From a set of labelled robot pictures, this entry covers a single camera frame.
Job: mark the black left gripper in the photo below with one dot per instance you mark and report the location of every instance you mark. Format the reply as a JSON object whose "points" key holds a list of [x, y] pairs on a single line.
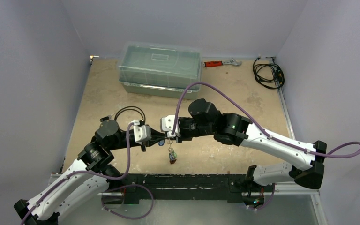
{"points": [[156, 136]]}

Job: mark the metal keyring plate with keys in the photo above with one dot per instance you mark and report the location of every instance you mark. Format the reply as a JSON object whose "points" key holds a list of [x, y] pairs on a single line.
{"points": [[171, 152]]}

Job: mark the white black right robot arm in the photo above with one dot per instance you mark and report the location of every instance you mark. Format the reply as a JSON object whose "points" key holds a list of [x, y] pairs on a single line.
{"points": [[303, 162]]}

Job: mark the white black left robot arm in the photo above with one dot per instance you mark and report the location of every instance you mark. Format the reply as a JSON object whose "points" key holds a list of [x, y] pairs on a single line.
{"points": [[106, 158]]}

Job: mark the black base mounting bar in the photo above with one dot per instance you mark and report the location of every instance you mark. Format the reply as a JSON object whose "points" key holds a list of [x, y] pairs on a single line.
{"points": [[233, 188]]}

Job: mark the green clear-lid storage box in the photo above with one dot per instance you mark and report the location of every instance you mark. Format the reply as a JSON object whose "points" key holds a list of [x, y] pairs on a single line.
{"points": [[160, 70]]}

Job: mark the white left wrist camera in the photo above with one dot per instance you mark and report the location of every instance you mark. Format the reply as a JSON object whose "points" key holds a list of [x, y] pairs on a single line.
{"points": [[142, 133]]}

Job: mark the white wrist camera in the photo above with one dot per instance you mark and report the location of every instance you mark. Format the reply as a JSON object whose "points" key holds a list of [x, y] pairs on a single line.
{"points": [[142, 133], [167, 127]]}

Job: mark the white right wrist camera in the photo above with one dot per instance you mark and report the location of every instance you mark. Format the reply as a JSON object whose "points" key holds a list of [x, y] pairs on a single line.
{"points": [[167, 127]]}

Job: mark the red handled adjustable wrench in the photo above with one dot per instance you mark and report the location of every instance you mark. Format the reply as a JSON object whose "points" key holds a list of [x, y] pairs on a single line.
{"points": [[217, 63]]}

